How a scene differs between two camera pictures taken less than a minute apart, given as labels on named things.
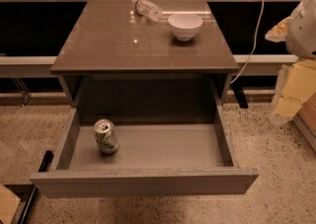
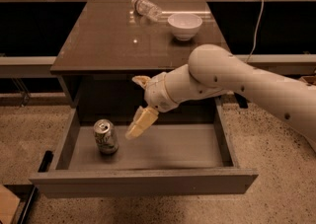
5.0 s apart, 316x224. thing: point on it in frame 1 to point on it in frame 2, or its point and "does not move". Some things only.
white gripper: [303, 34] to [157, 94]
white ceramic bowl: [185, 26] does not move
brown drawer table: [145, 60] does not move
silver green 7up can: [105, 133] does not move
